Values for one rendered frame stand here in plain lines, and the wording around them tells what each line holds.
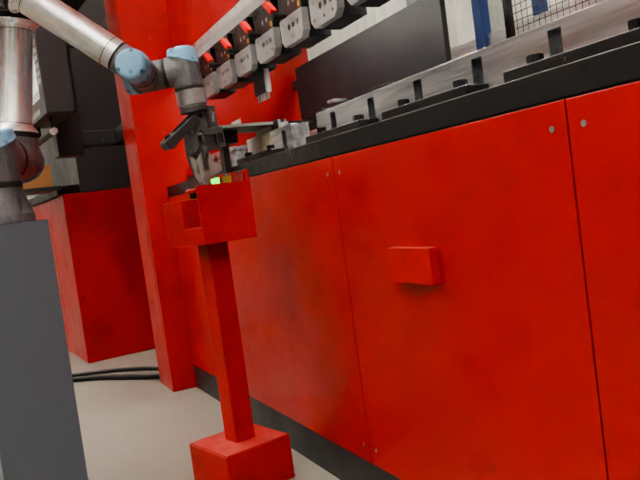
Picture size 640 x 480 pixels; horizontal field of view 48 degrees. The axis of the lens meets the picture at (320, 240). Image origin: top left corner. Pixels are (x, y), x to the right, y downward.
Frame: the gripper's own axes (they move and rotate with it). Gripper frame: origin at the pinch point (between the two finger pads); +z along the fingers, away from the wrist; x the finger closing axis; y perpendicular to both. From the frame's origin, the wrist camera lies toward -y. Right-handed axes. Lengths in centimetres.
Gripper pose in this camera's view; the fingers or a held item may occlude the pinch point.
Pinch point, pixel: (203, 185)
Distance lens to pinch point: 189.2
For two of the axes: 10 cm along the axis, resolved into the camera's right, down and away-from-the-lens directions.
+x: -6.2, 0.4, 7.8
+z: 2.0, 9.7, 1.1
